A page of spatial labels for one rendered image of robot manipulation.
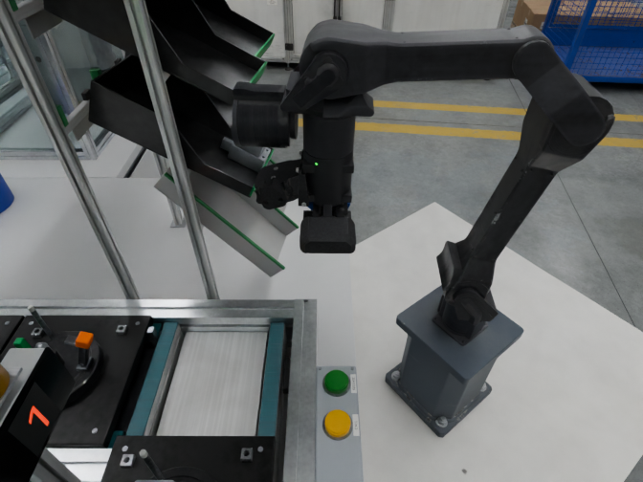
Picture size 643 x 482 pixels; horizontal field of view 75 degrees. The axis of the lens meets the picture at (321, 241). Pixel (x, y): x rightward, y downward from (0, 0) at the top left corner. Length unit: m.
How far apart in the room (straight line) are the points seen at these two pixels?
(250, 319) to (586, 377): 0.67
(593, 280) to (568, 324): 1.52
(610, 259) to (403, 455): 2.14
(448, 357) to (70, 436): 0.58
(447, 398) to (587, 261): 2.01
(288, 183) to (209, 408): 0.45
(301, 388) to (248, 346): 0.16
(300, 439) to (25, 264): 0.86
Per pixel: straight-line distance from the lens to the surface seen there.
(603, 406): 0.99
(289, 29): 4.56
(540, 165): 0.52
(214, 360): 0.85
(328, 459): 0.70
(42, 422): 0.54
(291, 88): 0.44
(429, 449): 0.83
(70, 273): 1.21
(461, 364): 0.68
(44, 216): 1.44
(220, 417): 0.79
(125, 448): 0.75
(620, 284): 2.65
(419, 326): 0.71
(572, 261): 2.65
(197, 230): 0.78
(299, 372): 0.76
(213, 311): 0.86
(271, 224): 0.93
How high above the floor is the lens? 1.62
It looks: 42 degrees down
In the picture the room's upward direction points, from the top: straight up
